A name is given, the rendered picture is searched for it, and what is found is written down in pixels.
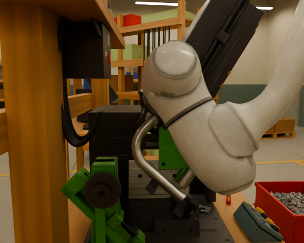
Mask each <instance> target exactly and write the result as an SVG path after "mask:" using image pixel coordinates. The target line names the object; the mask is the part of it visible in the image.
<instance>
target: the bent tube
mask: <svg viewBox="0 0 304 243"><path fill-rule="evenodd" d="M156 121H157V117H156V116H154V115H151V116H150V117H149V118H148V119H147V120H146V121H145V122H144V123H143V124H142V125H141V126H140V127H139V128H138V129H137V131H136V132H135V134H134V136H133V139H132V146H131V149H132V155H133V158H134V160H135V162H136V164H137V165H138V167H139V168H140V169H141V170H142V171H144V172H145V173H146V174H147V175H148V176H149V177H150V178H152V179H153V180H154V181H155V182H156V183H157V184H158V185H160V186H161V187H162V188H163V189H164V190H165V191H166V192H168V193H169V194H170V195H171V196H172V197H173V198H174V199H176V200H177V201H178V202H179V203H180V202H182V200H183V199H184V198H185V196H186V195H185V194H184V193H183V192H182V191H181V190H180V189H178V188H177V187H176V186H175V185H174V184H173V183H171V182H170V181H169V180H168V179H167V178H166V177H165V176H163V175H162V174H161V173H160V172H159V171H158V170H156V169H155V168H154V167H153V166H152V165H151V164H150V163H148V162H147V161H146V160H145V158H144V157H143V154H142V151H141V143H142V140H143V138H144V136H145V135H146V133H147V132H148V131H149V130H151V129H152V128H153V127H154V124H155V122H156Z"/></svg>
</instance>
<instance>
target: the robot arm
mask: <svg viewBox="0 0 304 243"><path fill-rule="evenodd" d="M303 83H304V0H300V1H299V3H298V5H297V8H296V11H295V13H294V16H293V19H292V21H291V24H290V27H289V30H288V32H287V35H286V38H285V40H284V43H283V46H282V49H281V51H280V54H279V57H278V60H277V62H276V65H275V68H274V71H273V73H272V76H271V78H270V81H269V83H268V84H267V86H266V88H265V89H264V90H263V92H262V93H261V94H260V95H259V96H257V97H256V98H255V99H253V100H251V101H249V102H246V103H243V104H236V103H232V102H229V101H228V102H226V103H224V104H218V105H217V104H216V103H215V101H214V100H213V98H212V96H211V95H210V93H209V91H208V89H207V86H206V83H205V80H204V77H203V73H202V68H201V64H200V60H199V58H198V55H197V53H196V51H195V50H194V48H193V47H192V46H191V45H189V44H187V43H186V42H183V41H180V40H170V41H168V42H167V43H164V44H162V45H160V46H159V47H157V48H154V49H153V51H152V52H151V53H150V55H149V56H148V58H147V60H146V62H145V64H144V67H143V71H142V77H141V85H142V89H140V90H139V91H138V94H139V97H140V106H141V107H142V108H145V113H146V118H145V120H147V119H148V118H149V117H150V116H151V115H154V116H156V117H157V121H156V122H155V124H154V127H153V128H154V129H156V128H157V127H158V128H159V127H162V128H163V129H164V130H166V129H168V130H169V132H170V134H171V136H172V139H173V141H174V144H175V146H176V147H177V149H178V151H179V153H180V154H181V156H182V158H183V159H184V160H185V162H186V163H187V165H188V166H189V168H190V169H191V170H192V172H193V173H194V174H195V175H196V176H197V177H198V179H199V180H200V181H201V182H202V183H203V184H204V185H205V186H206V187H208V188H209V189H210V190H212V191H214V192H216V193H218V194H220V195H231V194H235V193H238V192H241V191H243V190H245V189H247V188H249V187H250V186H251V185H252V183H253V180H254V179H255V177H256V162H255V160H254V159H253V157H252V156H253V154H254V152H255V151H256V150H258V149H259V146H260V141H261V138H262V136H263V135H264V133H265V132H266V131H267V130H269V129H270V128H271V127H272V126H273V125H274V124H276V123H277V122H278V121H279V120H280V119H281V118H282V117H283V116H284V115H285V113H286V112H287V111H288V110H289V109H290V107H291V106H292V104H293V103H294V101H295V99H296V98H297V96H298V94H299V92H300V90H301V88H302V85H303Z"/></svg>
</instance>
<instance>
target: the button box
mask: <svg viewBox="0 0 304 243"><path fill-rule="evenodd" d="M251 208H253V209H255V210H256V212H255V211H254V210H252V209H251ZM256 213H257V214H259V215H260V216H261V217H259V216H258V215H257V214H256ZM233 215H234V217H235V218H236V220H237V221H238V223H239V225H240V226H241V228H242V229H243V231H244V232H245V233H246V235H247V236H248V238H249V239H250V240H251V241H252V242H254V243H279V242H281V241H282V240H283V239H284V237H283V236H282V235H281V234H280V233H279V232H278V231H276V230H275V229H274V228H273V227H271V224H270V223H269V222H267V221H266V218H265V217H263V216H262V215H261V213H260V212H259V211H258V210H257V209H256V208H254V207H251V206H249V205H248V204H247V202H245V201H243V202H242V204H241V205H240V206H239V207H238V208H237V210H236V211H235V212H234V214H233ZM261 219H263V220H264V221H265V222H266V223H264V222H263V221H262V220H261Z"/></svg>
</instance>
